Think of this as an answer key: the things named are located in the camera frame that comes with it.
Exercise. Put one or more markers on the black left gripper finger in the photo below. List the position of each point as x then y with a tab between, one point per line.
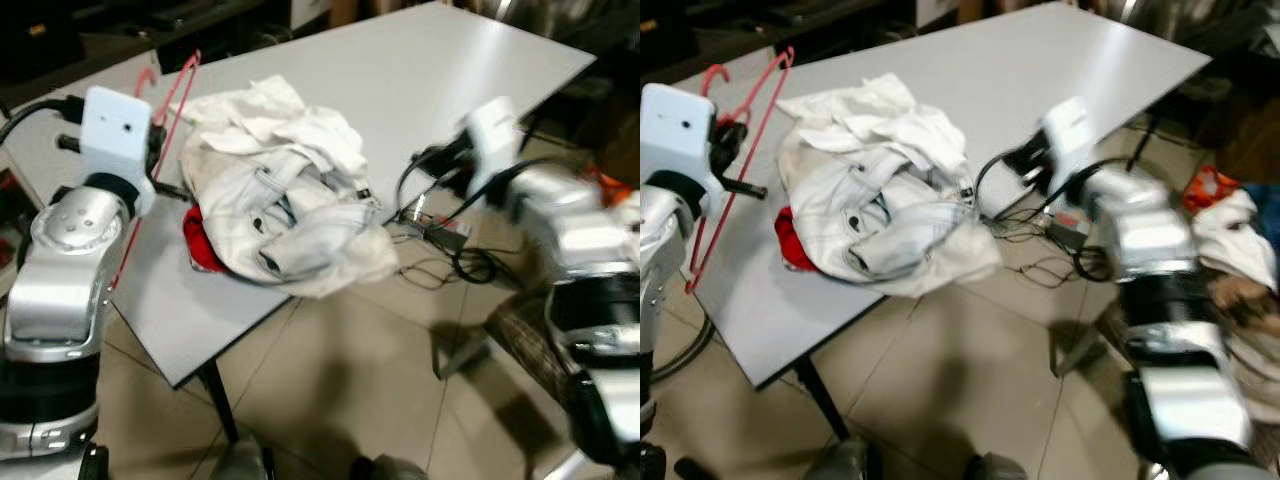
160	136
730	135

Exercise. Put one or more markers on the red plastic hanger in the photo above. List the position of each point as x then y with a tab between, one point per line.
193	62
716	67

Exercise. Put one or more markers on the blue denim garment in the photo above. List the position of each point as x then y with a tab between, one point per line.
1265	215

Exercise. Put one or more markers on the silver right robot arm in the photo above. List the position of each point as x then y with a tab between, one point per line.
1150	220
580	230

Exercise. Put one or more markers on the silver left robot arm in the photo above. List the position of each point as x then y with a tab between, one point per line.
655	260
60	270

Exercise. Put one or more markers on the red cloth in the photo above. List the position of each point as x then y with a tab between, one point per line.
792	240
203	245

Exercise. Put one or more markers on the grey power strip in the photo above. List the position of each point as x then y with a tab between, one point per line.
1065	228
440	228

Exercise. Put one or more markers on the white table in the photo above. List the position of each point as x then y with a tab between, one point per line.
430	80
1050	80

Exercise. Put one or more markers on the white cotton garment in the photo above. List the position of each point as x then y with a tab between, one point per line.
1225	240
625	212

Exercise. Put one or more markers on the white T-shirt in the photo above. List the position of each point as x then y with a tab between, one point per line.
880	120
290	125

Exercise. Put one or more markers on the white denim garment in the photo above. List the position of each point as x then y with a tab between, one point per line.
900	240
300	240

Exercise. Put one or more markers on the orange cloth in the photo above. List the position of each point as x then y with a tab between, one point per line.
605	185
1210	190

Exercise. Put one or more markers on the brown woven basket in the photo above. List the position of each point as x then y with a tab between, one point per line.
525	345
1115	335

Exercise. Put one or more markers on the grey left robot leg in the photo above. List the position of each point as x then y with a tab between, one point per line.
245	465
845	465

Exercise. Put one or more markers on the grey robot leg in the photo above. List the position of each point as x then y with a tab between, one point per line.
245	465
995	470
390	470
845	465

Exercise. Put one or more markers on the grey right robot leg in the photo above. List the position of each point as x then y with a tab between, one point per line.
390	470
995	470

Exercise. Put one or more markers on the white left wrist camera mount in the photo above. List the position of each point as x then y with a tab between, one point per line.
115	135
680	140

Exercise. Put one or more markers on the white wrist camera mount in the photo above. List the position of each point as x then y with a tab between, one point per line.
680	140
115	135
1070	135
492	135

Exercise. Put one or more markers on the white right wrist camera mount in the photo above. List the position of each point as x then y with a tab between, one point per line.
492	135
1070	135

